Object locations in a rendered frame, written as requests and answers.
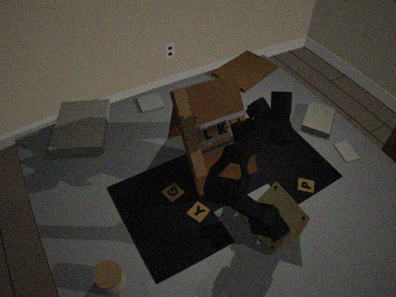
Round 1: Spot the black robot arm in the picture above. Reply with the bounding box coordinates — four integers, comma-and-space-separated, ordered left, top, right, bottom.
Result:
204, 92, 292, 242

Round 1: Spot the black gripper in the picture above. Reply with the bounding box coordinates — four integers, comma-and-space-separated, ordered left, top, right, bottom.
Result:
231, 118, 254, 142

